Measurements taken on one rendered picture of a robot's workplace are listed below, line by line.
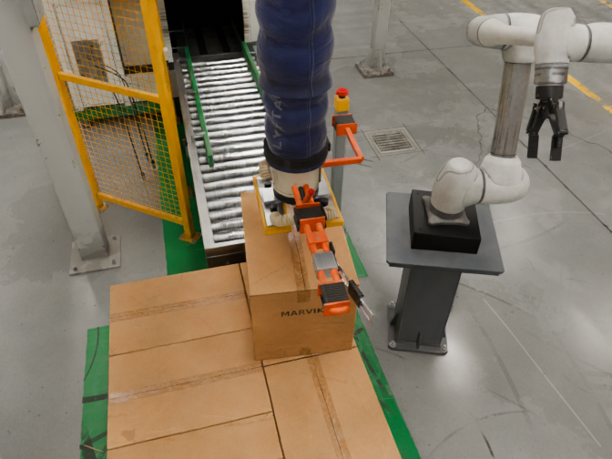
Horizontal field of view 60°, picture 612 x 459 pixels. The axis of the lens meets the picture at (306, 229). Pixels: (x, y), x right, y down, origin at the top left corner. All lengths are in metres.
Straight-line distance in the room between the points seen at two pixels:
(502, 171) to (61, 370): 2.34
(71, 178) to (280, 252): 1.51
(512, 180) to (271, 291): 1.11
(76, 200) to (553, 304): 2.81
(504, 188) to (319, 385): 1.11
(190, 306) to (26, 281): 1.43
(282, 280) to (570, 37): 1.18
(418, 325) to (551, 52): 1.61
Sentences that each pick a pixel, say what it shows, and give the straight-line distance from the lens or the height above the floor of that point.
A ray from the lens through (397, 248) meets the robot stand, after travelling 2.37.
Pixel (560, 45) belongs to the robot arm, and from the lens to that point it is 1.71.
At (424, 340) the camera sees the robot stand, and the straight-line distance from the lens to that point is 2.94.
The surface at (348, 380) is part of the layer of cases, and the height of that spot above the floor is 0.54.
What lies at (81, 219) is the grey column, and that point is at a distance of 3.34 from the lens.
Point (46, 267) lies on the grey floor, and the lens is 3.64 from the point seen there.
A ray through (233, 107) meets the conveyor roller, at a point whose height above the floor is 0.52.
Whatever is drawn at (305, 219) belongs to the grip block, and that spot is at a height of 1.27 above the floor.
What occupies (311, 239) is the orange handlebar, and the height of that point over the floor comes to 1.25.
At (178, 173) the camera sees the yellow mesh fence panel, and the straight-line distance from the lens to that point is 3.20.
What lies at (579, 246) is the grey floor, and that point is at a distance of 3.88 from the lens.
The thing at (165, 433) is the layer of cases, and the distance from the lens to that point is 2.10.
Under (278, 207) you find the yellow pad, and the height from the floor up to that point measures 1.13.
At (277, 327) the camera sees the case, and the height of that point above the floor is 0.75.
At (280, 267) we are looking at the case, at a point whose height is 0.94.
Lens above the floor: 2.36
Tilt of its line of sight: 42 degrees down
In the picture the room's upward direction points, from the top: 1 degrees clockwise
